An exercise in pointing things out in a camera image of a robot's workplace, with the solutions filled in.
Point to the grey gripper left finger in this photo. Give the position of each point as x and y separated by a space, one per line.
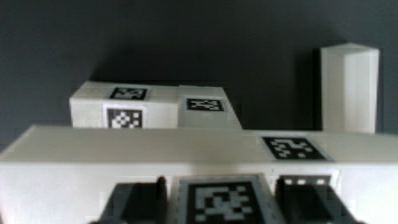
137 204

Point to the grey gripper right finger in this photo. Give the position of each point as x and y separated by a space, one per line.
309 202

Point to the white tagged cube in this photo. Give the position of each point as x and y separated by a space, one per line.
224 199

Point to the white chair back frame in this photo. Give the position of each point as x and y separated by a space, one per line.
64 163

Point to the small white leg block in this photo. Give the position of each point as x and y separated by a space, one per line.
114 105

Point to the white chair seat block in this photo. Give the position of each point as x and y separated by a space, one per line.
204 111

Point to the white U-shaped fixture frame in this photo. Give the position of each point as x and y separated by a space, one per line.
348 88

